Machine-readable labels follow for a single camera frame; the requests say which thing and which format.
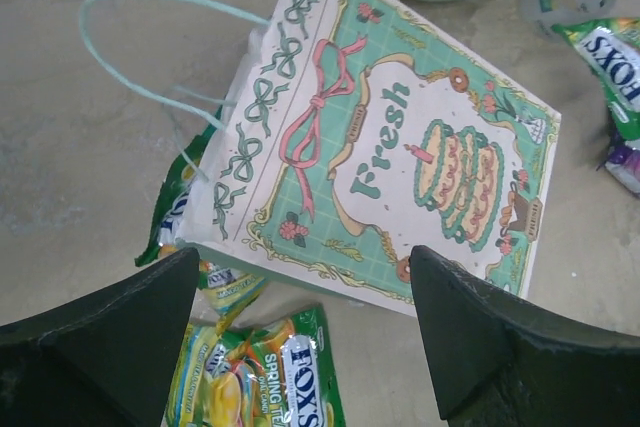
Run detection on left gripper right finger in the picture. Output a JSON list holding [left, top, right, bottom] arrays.
[[409, 246, 639, 426]]

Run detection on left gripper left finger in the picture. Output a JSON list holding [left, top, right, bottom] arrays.
[[1, 248, 199, 426]]

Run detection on green Fresh paper bag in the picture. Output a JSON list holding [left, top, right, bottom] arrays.
[[177, 0, 561, 315]]

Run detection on green Foxs candy bag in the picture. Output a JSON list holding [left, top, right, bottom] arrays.
[[552, 17, 639, 148]]

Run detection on green yellow candy bag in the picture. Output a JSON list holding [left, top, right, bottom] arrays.
[[133, 150, 268, 318]]

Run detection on large green Foxs bag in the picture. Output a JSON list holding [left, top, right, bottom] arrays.
[[165, 304, 346, 426]]

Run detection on purple berry candy bag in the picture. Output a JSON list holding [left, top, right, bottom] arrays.
[[599, 138, 639, 198]]

